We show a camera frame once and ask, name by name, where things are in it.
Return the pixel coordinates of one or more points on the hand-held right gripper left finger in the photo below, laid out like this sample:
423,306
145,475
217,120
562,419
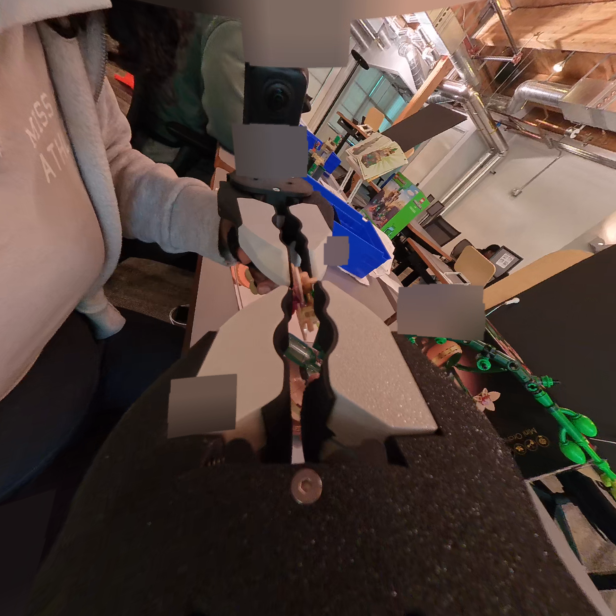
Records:
240,346

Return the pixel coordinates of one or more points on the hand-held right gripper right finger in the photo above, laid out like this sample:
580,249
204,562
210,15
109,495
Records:
365,375

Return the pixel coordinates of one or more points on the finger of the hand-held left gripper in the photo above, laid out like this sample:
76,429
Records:
313,231
260,236

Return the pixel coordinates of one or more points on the person's left forearm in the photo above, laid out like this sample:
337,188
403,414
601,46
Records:
168,211

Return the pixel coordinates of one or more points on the dark grey desk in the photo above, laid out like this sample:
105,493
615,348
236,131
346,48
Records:
214,298

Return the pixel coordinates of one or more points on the person's left hand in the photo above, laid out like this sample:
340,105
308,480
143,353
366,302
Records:
262,286

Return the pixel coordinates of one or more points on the blue plastic bin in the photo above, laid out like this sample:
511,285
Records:
315,144
356,231

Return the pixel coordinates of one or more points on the green toy set box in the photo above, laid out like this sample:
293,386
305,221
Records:
404,202

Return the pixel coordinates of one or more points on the black chair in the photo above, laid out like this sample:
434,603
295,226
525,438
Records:
442,231

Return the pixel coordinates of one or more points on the small black panel board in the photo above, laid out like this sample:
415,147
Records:
423,127

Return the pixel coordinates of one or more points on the beige chair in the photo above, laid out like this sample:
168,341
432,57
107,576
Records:
474,267

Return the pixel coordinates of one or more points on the white-tipped stick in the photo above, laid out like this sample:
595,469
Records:
510,302

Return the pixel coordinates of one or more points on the black orchid product box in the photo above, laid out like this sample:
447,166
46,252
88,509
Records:
519,433

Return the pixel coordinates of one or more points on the black framed picture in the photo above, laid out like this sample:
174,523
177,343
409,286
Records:
507,261

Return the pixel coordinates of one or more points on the person's dark trousers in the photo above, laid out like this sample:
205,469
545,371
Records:
57,433

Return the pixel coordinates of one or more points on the large black panel board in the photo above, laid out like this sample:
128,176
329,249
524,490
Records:
568,313

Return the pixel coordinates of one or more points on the toy brick orchid plant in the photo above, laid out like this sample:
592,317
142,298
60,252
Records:
572,447

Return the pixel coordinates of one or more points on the person's beige fleece jacket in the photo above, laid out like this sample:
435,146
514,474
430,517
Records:
38,192

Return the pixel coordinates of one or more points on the silver ventilation duct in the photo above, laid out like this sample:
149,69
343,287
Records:
539,94
481,125

